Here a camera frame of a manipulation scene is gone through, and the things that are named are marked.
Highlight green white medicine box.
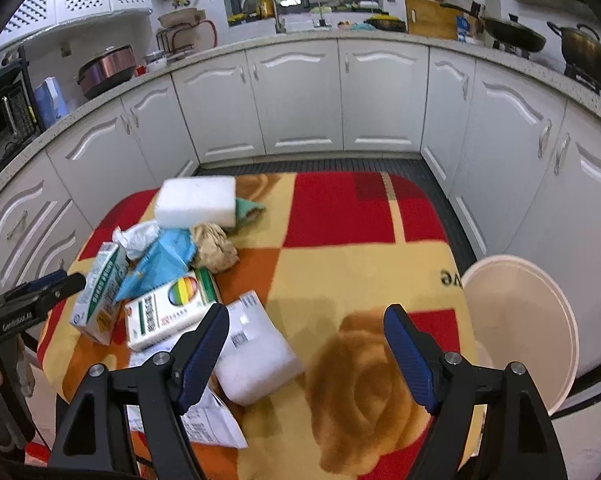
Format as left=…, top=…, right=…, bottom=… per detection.
left=69, top=242, right=130, bottom=346

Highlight blue plastic wrapper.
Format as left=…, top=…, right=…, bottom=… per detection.
left=114, top=227, right=199, bottom=303

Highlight person's left forearm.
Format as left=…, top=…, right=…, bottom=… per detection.
left=0, top=389, right=34, bottom=455

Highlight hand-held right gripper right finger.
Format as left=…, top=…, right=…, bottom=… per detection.
left=383, top=303, right=569, bottom=480

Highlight rainbow print medicine box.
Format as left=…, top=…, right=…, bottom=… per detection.
left=125, top=269, right=220, bottom=353

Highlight white tissue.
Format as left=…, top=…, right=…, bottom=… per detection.
left=112, top=219, right=160, bottom=262

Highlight black microwave oven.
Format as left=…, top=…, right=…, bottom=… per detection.
left=0, top=57, right=42, bottom=153

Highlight gas stove burner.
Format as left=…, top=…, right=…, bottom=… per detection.
left=562, top=62, right=601, bottom=103

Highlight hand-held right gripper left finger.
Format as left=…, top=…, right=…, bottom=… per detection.
left=48, top=303, right=230, bottom=480

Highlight brown paper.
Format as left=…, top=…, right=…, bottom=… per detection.
left=189, top=222, right=240, bottom=274

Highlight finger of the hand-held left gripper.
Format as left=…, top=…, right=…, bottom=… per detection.
left=0, top=269, right=70, bottom=306
left=28, top=272, right=88, bottom=317

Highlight wire dish rack with bowl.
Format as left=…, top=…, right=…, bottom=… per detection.
left=155, top=7, right=218, bottom=57

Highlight white padded labelled package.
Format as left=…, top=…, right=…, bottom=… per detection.
left=213, top=289, right=306, bottom=407

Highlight white printed paper slip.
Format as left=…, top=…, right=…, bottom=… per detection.
left=179, top=389, right=249, bottom=450

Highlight wooden cutting board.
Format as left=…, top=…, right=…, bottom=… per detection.
left=404, top=0, right=460, bottom=41

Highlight green terry cloth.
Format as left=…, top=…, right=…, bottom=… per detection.
left=234, top=198, right=267, bottom=227

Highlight blue white carton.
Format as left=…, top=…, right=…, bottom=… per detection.
left=32, top=77, right=70, bottom=129

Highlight grey speckled countertop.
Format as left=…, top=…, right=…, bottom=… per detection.
left=0, top=26, right=601, bottom=196

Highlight white foam block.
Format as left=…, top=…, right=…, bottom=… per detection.
left=154, top=176, right=238, bottom=231

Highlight row of white base cabinets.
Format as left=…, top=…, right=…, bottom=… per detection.
left=0, top=35, right=601, bottom=411

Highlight chrome kitchen faucet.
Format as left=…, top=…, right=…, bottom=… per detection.
left=241, top=0, right=288, bottom=35

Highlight black wok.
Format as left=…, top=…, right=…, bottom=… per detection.
left=482, top=14, right=548, bottom=54

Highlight beige round plastic bin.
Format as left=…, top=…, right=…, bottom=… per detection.
left=459, top=255, right=580, bottom=417

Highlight red yellow printed blanket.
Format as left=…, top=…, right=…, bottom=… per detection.
left=36, top=172, right=484, bottom=480

